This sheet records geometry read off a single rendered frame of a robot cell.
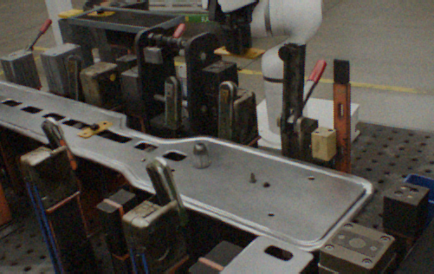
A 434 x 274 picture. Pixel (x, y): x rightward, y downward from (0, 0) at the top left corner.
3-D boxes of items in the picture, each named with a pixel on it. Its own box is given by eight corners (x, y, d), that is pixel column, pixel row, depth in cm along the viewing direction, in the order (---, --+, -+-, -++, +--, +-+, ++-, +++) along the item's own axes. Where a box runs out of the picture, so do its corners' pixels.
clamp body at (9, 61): (23, 156, 187) (-8, 58, 171) (50, 142, 195) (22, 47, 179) (39, 163, 182) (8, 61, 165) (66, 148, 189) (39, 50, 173)
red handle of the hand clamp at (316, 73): (279, 119, 106) (312, 56, 111) (283, 125, 108) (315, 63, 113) (297, 123, 104) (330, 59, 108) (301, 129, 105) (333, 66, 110)
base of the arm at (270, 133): (280, 108, 175) (274, 56, 166) (332, 120, 164) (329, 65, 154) (245, 137, 164) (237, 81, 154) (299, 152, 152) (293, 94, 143)
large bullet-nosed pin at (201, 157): (191, 172, 108) (187, 144, 105) (202, 166, 110) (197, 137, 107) (204, 177, 106) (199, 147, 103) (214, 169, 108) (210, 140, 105)
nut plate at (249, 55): (212, 53, 90) (211, 46, 89) (226, 46, 92) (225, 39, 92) (253, 59, 85) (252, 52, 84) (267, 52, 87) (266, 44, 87)
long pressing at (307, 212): (-81, 101, 164) (-83, 97, 163) (-14, 76, 178) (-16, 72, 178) (316, 261, 80) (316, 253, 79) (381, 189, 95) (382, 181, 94)
